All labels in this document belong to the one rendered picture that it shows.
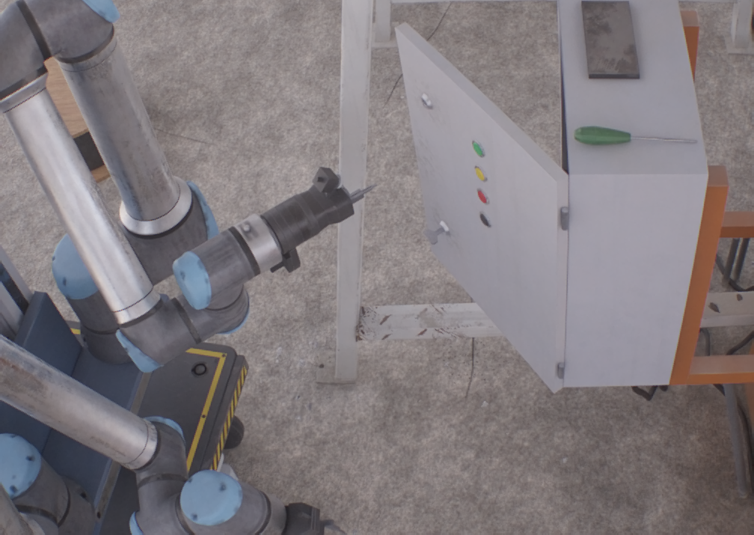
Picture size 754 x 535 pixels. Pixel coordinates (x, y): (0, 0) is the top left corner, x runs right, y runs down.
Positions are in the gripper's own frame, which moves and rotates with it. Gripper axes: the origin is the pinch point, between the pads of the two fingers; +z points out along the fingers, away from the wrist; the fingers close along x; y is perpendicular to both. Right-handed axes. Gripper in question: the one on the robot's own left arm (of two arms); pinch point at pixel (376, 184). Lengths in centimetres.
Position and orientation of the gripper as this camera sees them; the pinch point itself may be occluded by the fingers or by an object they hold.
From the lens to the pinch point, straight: 185.4
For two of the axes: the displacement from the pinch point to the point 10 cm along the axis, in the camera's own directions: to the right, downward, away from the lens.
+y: -1.5, -5.8, -8.0
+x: -5.2, -6.4, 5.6
